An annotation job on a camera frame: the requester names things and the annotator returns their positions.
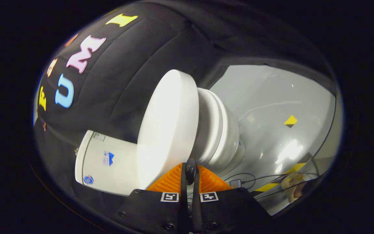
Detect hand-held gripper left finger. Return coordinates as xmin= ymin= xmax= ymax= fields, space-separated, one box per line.
xmin=117 ymin=162 xmax=189 ymax=234

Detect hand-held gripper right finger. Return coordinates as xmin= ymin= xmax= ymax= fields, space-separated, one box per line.
xmin=187 ymin=158 xmax=272 ymax=234

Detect white toilet tank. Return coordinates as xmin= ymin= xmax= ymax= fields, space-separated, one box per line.
xmin=74 ymin=130 xmax=142 ymax=196

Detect white toilet bowl with seat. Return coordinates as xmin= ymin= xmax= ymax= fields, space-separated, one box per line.
xmin=193 ymin=88 xmax=246 ymax=173

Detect yellow black striped floor tape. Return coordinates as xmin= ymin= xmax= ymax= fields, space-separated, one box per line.
xmin=255 ymin=153 xmax=313 ymax=193

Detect person's beige shoe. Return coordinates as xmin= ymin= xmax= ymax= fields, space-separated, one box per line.
xmin=281 ymin=173 xmax=306 ymax=204

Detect yellow black square floor tape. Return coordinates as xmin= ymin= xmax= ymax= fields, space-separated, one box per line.
xmin=284 ymin=115 xmax=298 ymax=128

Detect black backdrop cloth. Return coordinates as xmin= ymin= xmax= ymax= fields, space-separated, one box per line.
xmin=33 ymin=2 xmax=337 ymax=208

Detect black floor cables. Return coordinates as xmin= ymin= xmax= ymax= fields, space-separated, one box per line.
xmin=223 ymin=162 xmax=320 ymax=199

